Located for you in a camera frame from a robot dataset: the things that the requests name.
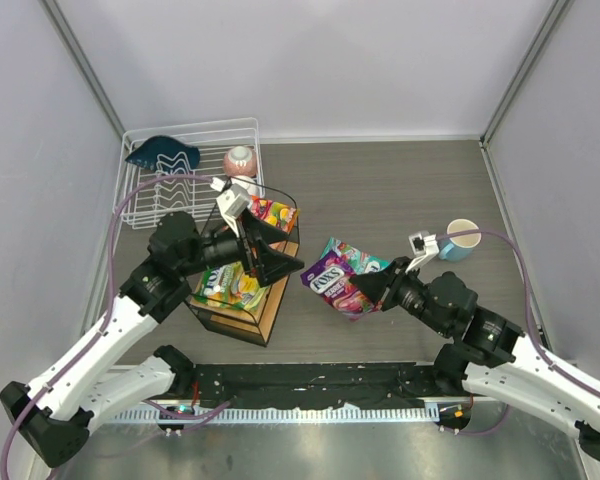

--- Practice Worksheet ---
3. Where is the orange Fox's fruits candy bag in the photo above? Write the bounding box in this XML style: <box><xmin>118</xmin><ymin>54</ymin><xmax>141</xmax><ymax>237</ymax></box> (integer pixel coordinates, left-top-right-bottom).
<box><xmin>250</xmin><ymin>196</ymin><xmax>298</xmax><ymax>233</ymax></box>

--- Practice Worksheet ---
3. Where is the teal Fox's candy bag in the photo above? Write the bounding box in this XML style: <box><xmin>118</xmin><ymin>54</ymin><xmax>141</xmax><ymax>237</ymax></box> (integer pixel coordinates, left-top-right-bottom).
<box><xmin>321</xmin><ymin>237</ymin><xmax>389</xmax><ymax>274</ymax></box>

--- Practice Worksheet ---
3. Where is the green Fox's candy bag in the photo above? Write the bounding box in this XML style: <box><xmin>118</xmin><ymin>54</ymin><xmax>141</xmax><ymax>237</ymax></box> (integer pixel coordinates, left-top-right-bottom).
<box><xmin>193</xmin><ymin>262</ymin><xmax>268</xmax><ymax>312</ymax></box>

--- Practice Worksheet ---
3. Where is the purple Fox's berries candy bag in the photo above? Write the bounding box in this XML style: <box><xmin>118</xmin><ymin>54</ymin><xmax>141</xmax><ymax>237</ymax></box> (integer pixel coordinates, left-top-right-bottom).
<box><xmin>301</xmin><ymin>252</ymin><xmax>377</xmax><ymax>321</ymax></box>

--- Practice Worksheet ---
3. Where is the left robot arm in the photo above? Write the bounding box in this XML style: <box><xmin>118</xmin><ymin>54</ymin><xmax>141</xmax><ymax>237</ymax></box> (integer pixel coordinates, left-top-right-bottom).
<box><xmin>0</xmin><ymin>211</ymin><xmax>304</xmax><ymax>469</ymax></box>

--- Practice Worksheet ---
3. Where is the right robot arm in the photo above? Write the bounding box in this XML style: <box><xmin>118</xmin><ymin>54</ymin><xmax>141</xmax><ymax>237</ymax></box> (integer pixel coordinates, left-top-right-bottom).
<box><xmin>351</xmin><ymin>257</ymin><xmax>600</xmax><ymax>462</ymax></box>

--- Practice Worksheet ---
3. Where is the white cup in rack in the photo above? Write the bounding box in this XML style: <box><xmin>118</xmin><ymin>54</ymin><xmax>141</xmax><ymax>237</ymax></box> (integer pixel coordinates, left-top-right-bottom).
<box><xmin>232</xmin><ymin>175</ymin><xmax>260</xmax><ymax>199</ymax></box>

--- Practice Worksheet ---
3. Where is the light blue mug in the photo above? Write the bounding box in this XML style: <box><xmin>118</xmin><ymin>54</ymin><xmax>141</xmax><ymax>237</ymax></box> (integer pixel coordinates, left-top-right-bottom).
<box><xmin>438</xmin><ymin>219</ymin><xmax>481</xmax><ymax>262</ymax></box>

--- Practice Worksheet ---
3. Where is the pink ceramic bowl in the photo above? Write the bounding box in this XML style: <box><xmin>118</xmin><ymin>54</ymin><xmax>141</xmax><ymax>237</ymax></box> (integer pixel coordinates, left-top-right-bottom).
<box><xmin>223</xmin><ymin>146</ymin><xmax>257</xmax><ymax>177</ymax></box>

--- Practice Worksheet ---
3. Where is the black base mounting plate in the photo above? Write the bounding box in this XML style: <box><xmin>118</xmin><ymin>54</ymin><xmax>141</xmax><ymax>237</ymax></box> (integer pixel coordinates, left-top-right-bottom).
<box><xmin>194</xmin><ymin>362</ymin><xmax>467</xmax><ymax>410</ymax></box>

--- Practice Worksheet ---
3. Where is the dark blue plate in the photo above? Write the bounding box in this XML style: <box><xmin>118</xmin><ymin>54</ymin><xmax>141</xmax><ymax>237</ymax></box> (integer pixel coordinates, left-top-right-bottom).
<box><xmin>124</xmin><ymin>135</ymin><xmax>201</xmax><ymax>173</ymax></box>

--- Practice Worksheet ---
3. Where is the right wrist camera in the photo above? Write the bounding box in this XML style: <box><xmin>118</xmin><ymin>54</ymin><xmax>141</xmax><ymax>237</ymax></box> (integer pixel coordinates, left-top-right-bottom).
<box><xmin>407</xmin><ymin>231</ymin><xmax>439</xmax><ymax>272</ymax></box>

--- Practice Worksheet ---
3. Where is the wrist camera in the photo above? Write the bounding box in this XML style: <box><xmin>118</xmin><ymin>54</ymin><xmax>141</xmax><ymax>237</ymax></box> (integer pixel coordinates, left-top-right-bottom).
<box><xmin>216</xmin><ymin>184</ymin><xmax>252</xmax><ymax>237</ymax></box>
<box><xmin>407</xmin><ymin>231</ymin><xmax>439</xmax><ymax>272</ymax></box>

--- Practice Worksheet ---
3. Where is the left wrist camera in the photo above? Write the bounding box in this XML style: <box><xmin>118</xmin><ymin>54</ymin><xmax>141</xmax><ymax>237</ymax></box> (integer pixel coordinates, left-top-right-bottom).
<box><xmin>216</xmin><ymin>184</ymin><xmax>252</xmax><ymax>237</ymax></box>

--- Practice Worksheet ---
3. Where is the black wire wooden shelf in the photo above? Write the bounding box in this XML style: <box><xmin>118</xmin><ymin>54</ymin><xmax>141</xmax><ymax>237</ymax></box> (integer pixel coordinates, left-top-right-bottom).
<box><xmin>186</xmin><ymin>187</ymin><xmax>300</xmax><ymax>347</ymax></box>

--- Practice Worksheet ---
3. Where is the white wire dish rack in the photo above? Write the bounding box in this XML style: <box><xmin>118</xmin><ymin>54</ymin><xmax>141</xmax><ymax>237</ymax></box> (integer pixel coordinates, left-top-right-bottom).
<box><xmin>114</xmin><ymin>117</ymin><xmax>265</xmax><ymax>229</ymax></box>

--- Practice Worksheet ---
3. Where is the white slotted cable duct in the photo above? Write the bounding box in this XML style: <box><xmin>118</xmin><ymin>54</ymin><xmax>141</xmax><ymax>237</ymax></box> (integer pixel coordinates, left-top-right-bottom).
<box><xmin>102</xmin><ymin>403</ymin><xmax>439</xmax><ymax>426</ymax></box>

